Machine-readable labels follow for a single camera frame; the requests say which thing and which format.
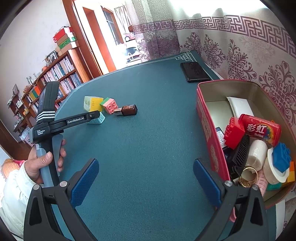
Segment light blue medicine box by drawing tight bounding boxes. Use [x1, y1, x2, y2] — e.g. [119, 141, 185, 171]
[88, 112, 105, 124]

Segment pink hair roller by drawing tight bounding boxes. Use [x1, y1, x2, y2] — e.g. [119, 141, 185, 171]
[256, 170, 268, 196]

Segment dark blue cosmetic tube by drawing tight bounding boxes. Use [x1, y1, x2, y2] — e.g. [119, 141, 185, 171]
[216, 127, 227, 150]

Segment white sleeve forearm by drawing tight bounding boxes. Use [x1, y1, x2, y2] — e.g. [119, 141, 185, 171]
[1, 161, 36, 240]

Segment person's left hand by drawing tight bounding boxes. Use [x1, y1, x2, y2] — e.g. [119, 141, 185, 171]
[25, 139, 66, 184]

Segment yellow medicine box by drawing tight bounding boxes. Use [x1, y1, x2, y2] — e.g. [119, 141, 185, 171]
[83, 96, 104, 112]

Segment green pink toy brick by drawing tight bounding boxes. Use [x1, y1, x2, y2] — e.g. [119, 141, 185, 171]
[100, 97, 118, 114]

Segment brown nail polish bottle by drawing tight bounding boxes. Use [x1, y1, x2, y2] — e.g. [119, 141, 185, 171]
[114, 104, 137, 116]

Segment wooden bookshelf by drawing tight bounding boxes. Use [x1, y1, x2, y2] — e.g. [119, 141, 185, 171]
[8, 48, 91, 135]

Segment white round lid jar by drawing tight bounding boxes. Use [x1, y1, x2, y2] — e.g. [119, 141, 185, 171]
[263, 148, 290, 185]

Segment orange yellow toy brick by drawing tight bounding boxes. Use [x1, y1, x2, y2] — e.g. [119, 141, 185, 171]
[287, 161, 295, 183]

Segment black folding comb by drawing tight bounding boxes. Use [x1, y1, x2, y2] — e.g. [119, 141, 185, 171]
[232, 135, 250, 167]

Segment green felt table mat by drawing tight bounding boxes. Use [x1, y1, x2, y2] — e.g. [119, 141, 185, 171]
[56, 52, 214, 240]

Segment blue toy brick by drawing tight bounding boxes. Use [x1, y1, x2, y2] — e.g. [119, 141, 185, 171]
[273, 142, 292, 173]

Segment white tape roll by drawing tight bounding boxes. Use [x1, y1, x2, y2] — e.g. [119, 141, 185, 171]
[246, 140, 268, 171]

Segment stacked boxes on shelf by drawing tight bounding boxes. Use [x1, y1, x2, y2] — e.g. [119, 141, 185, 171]
[53, 26, 79, 56]

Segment red toy brick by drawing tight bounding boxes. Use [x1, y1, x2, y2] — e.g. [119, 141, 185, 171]
[224, 117, 245, 150]

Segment red cylindrical can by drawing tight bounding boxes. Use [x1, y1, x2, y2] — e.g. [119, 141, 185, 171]
[238, 114, 281, 147]

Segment white box in tin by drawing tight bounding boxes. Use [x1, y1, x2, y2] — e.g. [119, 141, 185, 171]
[227, 96, 254, 118]

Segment black smartphone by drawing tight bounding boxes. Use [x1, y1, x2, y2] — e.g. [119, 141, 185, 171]
[180, 62, 211, 83]

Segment red tin box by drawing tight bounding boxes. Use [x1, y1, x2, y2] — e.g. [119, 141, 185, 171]
[196, 79, 296, 210]

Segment patterned lace curtain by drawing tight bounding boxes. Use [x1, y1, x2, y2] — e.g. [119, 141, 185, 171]
[126, 1, 295, 128]

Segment gold ring bangle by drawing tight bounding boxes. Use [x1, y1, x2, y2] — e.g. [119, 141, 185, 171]
[238, 167, 258, 188]

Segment wooden door frame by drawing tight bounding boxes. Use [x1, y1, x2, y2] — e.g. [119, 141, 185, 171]
[62, 1, 125, 77]

